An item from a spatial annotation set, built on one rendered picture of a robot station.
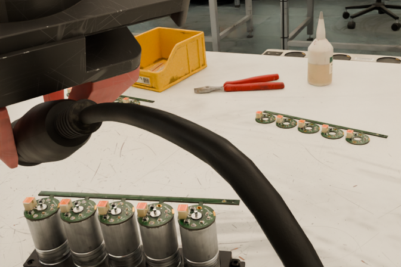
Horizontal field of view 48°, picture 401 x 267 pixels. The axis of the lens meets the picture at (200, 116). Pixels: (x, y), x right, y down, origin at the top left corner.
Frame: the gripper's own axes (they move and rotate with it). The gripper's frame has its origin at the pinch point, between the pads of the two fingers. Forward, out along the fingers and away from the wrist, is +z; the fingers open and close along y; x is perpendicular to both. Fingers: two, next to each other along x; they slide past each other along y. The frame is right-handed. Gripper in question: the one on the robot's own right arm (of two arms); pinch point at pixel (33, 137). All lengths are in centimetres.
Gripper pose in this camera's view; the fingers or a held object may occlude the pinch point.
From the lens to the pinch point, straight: 22.0
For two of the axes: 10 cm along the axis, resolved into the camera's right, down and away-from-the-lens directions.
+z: -1.8, 6.2, 7.6
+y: -8.3, 3.1, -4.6
